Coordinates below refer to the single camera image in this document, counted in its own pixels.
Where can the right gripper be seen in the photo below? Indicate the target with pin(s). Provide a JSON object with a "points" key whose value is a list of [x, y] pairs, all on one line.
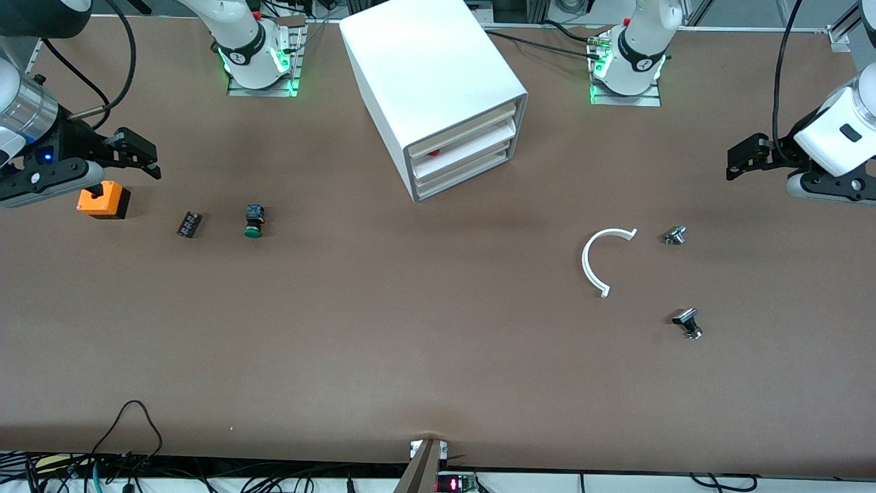
{"points": [[76, 140]]}

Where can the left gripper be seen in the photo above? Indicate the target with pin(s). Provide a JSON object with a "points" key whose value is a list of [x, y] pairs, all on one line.
{"points": [[777, 152]]}

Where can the green push button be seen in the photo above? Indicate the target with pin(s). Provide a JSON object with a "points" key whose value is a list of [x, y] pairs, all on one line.
{"points": [[254, 222]]}

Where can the white drawer cabinet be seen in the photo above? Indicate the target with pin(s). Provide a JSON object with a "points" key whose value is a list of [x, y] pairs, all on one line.
{"points": [[424, 61]]}

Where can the orange box with hole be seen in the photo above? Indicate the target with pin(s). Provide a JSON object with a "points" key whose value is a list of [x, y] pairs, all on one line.
{"points": [[109, 203]]}

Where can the small black terminal block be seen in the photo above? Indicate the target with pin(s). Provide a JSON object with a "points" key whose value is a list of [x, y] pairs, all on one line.
{"points": [[189, 224]]}

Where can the small silver knob part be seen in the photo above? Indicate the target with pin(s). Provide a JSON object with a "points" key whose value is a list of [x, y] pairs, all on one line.
{"points": [[675, 235]]}

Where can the white curved plastic strip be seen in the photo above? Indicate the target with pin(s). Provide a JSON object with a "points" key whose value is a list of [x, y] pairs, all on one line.
{"points": [[584, 262]]}

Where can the device with red display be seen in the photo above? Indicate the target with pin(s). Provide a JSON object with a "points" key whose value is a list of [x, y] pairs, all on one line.
{"points": [[455, 484]]}

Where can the grey left arm base plate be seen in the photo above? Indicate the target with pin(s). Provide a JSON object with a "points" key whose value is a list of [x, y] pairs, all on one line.
{"points": [[650, 101]]}

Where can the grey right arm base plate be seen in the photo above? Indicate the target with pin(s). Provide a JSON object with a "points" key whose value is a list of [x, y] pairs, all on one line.
{"points": [[239, 91]]}

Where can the aluminium frame profile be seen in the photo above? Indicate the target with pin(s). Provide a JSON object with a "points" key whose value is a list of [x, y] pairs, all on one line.
{"points": [[838, 34]]}

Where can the silver post bracket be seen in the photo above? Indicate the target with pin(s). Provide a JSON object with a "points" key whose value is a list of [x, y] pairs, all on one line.
{"points": [[414, 448]]}

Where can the brown camera post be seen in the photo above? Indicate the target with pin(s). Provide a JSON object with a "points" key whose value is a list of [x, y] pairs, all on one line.
{"points": [[421, 472]]}

